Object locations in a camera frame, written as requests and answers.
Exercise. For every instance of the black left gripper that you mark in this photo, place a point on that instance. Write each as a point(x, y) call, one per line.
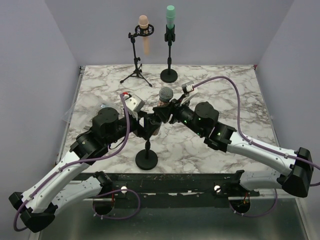
point(150, 126)

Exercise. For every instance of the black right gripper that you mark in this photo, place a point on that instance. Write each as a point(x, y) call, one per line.
point(176, 105)

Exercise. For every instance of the rhinestone microphone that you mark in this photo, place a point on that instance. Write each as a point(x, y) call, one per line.
point(165, 96)

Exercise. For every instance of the black round-base stand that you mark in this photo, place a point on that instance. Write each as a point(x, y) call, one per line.
point(146, 159)
point(169, 75)

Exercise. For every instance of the green microphone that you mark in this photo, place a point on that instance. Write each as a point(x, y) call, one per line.
point(170, 16)

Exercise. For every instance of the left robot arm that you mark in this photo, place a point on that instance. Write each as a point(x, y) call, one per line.
point(38, 206)

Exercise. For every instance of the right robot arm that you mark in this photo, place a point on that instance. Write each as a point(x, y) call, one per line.
point(290, 170)

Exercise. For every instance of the black tripod microphone stand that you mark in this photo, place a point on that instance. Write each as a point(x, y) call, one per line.
point(137, 73)

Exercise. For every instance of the pink microphone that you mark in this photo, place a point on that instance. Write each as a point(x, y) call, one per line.
point(144, 26)

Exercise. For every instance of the clear plastic bag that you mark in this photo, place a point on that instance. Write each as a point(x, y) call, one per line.
point(81, 113)

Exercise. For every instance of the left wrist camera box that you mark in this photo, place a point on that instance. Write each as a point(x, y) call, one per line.
point(133, 103)

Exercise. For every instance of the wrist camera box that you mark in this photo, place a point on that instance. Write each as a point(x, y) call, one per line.
point(133, 103)
point(189, 92)

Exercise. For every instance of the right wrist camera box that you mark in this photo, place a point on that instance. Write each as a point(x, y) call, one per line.
point(189, 92)

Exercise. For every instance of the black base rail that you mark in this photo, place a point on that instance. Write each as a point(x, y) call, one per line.
point(132, 200)

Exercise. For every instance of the aluminium frame rail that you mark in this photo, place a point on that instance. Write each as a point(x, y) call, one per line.
point(173, 185)

